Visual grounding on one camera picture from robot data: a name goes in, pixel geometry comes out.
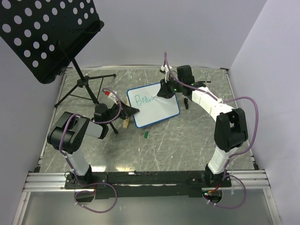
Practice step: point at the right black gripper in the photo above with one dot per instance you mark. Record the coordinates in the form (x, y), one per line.
(164, 92)

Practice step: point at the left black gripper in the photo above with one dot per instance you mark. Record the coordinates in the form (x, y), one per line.
(126, 111)

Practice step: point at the blue framed whiteboard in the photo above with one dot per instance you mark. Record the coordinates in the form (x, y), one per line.
(152, 110)

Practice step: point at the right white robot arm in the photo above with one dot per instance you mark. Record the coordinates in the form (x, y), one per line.
(230, 123)

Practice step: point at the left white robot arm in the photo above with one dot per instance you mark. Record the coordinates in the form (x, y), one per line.
(68, 133)

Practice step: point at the wooden rolling pin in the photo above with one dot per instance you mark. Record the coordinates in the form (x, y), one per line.
(127, 119)

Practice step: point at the black perforated music stand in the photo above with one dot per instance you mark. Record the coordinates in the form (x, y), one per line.
(47, 35)

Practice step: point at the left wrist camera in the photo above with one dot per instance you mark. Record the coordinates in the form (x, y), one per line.
(111, 95)

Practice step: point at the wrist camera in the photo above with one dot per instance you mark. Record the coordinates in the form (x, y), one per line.
(111, 95)
(165, 70)

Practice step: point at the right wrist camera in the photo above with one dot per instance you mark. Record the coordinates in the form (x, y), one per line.
(165, 70)

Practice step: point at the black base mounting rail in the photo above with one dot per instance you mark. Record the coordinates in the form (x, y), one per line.
(149, 184)

